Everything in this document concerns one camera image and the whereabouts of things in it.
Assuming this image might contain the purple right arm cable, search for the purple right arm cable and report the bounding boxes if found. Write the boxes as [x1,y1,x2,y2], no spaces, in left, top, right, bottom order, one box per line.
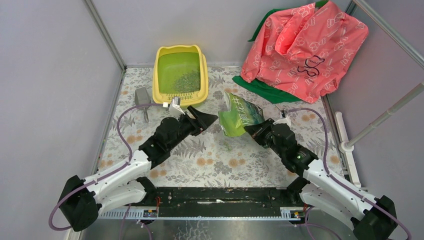
[280,107,413,240]

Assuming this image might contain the silver metal scoop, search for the silver metal scoop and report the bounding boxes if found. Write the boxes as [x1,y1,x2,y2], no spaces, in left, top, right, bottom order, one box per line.
[134,87,152,123]

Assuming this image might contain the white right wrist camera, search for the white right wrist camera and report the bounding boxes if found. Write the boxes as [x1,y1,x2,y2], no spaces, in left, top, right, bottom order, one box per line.
[273,110,292,127]

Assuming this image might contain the floral table mat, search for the floral table mat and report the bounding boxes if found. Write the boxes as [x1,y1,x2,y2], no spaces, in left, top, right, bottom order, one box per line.
[97,66,346,187]

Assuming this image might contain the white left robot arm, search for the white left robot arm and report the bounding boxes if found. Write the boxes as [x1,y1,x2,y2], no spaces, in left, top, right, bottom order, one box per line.
[55,113,218,232]

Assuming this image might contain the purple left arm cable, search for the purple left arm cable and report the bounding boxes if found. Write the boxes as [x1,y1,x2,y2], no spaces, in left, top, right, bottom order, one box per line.
[48,103,170,240]

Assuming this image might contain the white metal pole stand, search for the white metal pole stand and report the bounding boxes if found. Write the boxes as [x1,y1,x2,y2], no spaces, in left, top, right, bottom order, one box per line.
[334,82,424,188]

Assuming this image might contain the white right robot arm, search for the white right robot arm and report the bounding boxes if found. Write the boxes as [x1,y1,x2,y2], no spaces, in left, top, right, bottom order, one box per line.
[244,112,400,240]

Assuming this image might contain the yellow litter box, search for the yellow litter box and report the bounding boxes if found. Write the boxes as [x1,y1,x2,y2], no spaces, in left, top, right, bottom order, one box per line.
[152,44,209,107]

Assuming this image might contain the green cloth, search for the green cloth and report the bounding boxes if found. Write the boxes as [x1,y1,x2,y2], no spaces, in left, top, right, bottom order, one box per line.
[231,0,329,104]

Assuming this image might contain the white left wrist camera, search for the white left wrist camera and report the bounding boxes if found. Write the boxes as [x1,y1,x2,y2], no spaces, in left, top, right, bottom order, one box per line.
[162,96,185,118]

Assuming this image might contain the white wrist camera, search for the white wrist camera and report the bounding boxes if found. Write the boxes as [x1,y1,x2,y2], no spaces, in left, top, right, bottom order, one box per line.
[162,96,185,118]
[273,110,292,127]

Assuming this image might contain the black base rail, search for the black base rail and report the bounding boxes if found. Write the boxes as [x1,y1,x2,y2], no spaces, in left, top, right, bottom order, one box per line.
[134,187,305,218]

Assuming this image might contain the green litter pile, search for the green litter pile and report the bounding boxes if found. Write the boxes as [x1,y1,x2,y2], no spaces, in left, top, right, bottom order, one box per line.
[170,70,201,94]

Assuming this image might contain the green litter bag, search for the green litter bag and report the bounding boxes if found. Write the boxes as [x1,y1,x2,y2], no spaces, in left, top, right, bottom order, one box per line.
[218,92,265,137]

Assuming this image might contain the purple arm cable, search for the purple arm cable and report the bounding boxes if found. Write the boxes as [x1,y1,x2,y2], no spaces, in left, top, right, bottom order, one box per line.
[48,103,170,240]
[280,107,413,240]

